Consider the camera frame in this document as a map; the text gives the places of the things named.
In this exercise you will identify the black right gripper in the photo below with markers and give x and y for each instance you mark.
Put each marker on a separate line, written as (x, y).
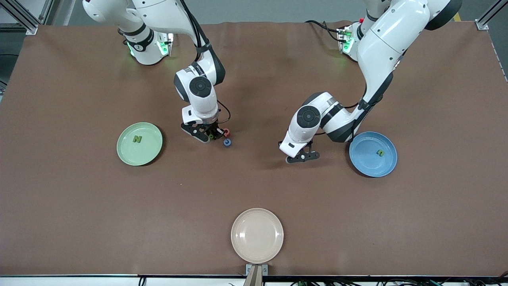
(214, 130)

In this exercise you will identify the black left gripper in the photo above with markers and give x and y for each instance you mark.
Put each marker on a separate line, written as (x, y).
(310, 142)

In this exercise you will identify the blue foam letter G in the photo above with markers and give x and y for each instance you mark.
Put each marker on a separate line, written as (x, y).
(224, 142)

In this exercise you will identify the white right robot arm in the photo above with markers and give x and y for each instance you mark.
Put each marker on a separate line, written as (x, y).
(166, 16)

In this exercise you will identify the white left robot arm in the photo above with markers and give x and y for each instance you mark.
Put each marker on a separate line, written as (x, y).
(381, 47)

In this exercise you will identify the brown table mat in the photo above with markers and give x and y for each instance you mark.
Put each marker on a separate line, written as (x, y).
(254, 186)

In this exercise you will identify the blue plate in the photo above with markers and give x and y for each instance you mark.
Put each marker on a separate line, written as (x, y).
(369, 163)

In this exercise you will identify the light green plate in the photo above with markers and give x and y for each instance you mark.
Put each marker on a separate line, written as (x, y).
(143, 155)

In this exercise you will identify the beige plate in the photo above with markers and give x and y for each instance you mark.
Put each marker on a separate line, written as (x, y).
(257, 236)

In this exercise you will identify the silver base connector bracket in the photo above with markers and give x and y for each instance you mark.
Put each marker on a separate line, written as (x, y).
(344, 39)
(166, 45)

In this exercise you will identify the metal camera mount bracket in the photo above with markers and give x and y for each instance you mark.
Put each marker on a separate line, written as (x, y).
(256, 274)

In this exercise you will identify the aluminium frame post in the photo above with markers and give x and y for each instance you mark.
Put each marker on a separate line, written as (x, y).
(20, 18)
(486, 22)

